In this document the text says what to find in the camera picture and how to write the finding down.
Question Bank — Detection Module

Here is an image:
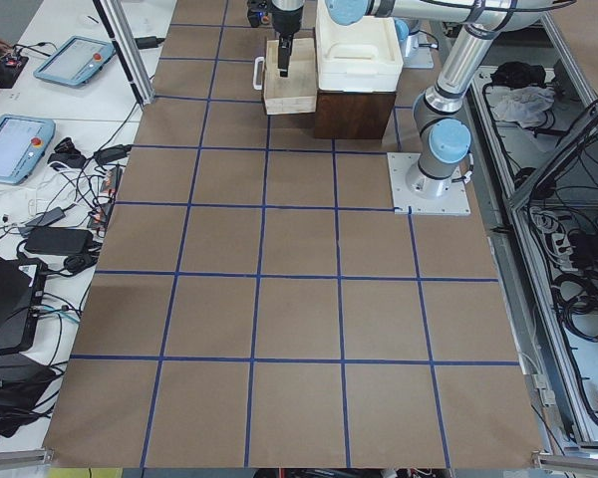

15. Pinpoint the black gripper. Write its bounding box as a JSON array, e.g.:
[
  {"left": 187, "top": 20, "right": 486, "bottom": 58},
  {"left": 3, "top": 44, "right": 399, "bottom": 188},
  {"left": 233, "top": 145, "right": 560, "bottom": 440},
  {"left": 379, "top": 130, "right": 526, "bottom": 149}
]
[{"left": 270, "top": 0, "right": 305, "bottom": 78}]

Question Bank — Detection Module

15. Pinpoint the wooden drawer with white handle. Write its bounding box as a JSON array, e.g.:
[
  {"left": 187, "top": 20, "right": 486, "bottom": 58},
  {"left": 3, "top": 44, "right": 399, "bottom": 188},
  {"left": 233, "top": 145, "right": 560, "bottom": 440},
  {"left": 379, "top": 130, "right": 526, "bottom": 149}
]
[{"left": 252, "top": 38, "right": 318, "bottom": 116}]

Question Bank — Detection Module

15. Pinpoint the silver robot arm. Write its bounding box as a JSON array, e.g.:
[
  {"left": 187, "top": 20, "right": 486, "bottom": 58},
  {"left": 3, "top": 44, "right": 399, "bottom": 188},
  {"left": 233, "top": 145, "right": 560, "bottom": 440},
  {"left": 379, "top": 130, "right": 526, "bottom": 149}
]
[{"left": 325, "top": 0, "right": 572, "bottom": 199}]

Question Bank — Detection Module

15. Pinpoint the white plastic tray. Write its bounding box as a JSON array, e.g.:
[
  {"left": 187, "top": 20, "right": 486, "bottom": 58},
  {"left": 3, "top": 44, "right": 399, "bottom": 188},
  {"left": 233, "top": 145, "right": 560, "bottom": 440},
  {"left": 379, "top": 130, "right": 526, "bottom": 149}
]
[{"left": 315, "top": 1, "right": 403, "bottom": 93}]

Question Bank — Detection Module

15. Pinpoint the dark brown wooden cabinet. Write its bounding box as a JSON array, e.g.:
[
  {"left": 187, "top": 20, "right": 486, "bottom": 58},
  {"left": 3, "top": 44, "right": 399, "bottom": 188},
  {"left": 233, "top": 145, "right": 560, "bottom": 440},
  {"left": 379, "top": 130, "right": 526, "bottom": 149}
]
[{"left": 314, "top": 90, "right": 397, "bottom": 139}]

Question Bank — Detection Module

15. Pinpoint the blue teach pendant upper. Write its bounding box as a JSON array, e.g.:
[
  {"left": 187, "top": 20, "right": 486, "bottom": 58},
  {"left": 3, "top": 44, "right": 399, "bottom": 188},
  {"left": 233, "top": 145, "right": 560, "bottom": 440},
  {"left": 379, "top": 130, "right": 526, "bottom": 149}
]
[{"left": 33, "top": 36, "right": 116, "bottom": 88}]

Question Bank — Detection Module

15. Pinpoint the blue teach pendant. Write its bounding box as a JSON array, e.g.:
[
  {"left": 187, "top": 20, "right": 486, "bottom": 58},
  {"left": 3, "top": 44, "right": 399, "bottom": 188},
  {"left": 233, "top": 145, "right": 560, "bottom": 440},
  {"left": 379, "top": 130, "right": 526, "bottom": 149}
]
[
  {"left": 33, "top": 36, "right": 116, "bottom": 88},
  {"left": 0, "top": 115, "right": 56, "bottom": 185}
]

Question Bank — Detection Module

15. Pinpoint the white crumpled cloth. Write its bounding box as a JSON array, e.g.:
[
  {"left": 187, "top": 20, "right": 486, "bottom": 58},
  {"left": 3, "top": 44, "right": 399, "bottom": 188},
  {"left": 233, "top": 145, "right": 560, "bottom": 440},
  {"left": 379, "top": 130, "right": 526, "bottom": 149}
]
[{"left": 492, "top": 86, "right": 555, "bottom": 127}]

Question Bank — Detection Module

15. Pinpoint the blue teach pendant lower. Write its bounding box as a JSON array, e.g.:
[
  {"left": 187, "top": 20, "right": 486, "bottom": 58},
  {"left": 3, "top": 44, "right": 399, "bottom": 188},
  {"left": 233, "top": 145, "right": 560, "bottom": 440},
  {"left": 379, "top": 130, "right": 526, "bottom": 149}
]
[{"left": 0, "top": 115, "right": 56, "bottom": 185}]

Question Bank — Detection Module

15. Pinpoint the black power adapter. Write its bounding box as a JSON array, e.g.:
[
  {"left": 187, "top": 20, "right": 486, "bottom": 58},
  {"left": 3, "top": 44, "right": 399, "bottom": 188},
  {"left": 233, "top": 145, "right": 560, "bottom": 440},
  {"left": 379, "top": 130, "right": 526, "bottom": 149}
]
[{"left": 24, "top": 227, "right": 94, "bottom": 256}]

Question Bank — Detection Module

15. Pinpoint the black laptop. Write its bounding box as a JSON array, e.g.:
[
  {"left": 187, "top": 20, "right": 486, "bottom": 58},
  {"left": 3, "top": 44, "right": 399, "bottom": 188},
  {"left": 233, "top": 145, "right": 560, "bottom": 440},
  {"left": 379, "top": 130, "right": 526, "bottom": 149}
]
[{"left": 0, "top": 257, "right": 48, "bottom": 355}]

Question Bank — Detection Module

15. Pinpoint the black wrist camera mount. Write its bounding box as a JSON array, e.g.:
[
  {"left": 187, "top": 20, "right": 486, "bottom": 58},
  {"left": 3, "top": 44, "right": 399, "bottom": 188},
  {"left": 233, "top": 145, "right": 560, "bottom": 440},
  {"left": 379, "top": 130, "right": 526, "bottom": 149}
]
[{"left": 246, "top": 0, "right": 270, "bottom": 28}]

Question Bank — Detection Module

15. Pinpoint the aluminium frame post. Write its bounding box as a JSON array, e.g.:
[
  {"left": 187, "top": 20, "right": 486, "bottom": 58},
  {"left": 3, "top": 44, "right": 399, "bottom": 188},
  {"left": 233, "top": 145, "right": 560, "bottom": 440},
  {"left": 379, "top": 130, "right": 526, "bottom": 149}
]
[{"left": 93, "top": 0, "right": 154, "bottom": 107}]

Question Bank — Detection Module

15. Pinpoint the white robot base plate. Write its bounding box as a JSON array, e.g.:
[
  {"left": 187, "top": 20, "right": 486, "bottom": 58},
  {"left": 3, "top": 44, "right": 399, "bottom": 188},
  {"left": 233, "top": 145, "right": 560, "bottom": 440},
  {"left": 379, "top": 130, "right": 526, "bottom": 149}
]
[{"left": 387, "top": 152, "right": 470, "bottom": 216}]

